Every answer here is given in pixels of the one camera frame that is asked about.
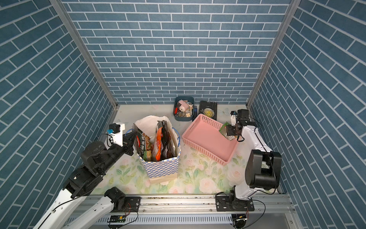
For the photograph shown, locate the green small condiment packet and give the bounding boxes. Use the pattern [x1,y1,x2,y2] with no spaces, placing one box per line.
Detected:
[219,122,237,141]

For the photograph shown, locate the orange red condiment packet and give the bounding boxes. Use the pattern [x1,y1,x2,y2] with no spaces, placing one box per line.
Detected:
[152,127,163,162]

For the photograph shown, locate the pink plastic basket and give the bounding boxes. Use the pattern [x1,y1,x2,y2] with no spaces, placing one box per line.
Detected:
[182,114,238,166]

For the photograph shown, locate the white condiment packet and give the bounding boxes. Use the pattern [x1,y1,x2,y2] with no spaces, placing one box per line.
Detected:
[169,127,181,157]

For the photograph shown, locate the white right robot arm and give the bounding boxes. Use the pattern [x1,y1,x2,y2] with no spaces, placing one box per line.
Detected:
[227,123,282,202]

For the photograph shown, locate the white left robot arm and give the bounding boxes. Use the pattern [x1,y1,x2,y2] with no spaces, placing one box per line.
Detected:
[35,131,137,229]

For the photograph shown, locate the black moon book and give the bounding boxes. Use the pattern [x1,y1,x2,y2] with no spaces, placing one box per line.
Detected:
[198,101,217,120]

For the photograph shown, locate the pink tape roll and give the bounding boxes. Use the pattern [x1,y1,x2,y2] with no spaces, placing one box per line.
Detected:
[177,100,190,112]

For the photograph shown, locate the teal storage bin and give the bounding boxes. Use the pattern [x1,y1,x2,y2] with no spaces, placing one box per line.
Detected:
[173,95,194,122]

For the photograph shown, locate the left green circuit board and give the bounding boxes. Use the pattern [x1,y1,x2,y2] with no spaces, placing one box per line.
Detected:
[107,215,126,224]

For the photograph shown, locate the green circuit board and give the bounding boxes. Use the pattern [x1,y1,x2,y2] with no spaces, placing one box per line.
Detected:
[231,214,247,229]
[107,215,126,224]

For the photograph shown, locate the right green circuit board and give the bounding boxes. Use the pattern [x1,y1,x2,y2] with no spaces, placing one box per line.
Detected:
[231,214,247,229]

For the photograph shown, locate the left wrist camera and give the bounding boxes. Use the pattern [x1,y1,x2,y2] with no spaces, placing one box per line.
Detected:
[107,123,125,147]

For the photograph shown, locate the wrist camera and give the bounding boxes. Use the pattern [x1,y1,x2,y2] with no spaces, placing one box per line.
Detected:
[107,123,125,147]
[230,109,250,126]

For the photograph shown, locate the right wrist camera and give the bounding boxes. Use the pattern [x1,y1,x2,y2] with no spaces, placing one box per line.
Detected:
[230,109,250,126]

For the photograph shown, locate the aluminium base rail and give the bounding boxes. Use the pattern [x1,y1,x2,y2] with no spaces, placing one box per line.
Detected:
[62,193,298,229]

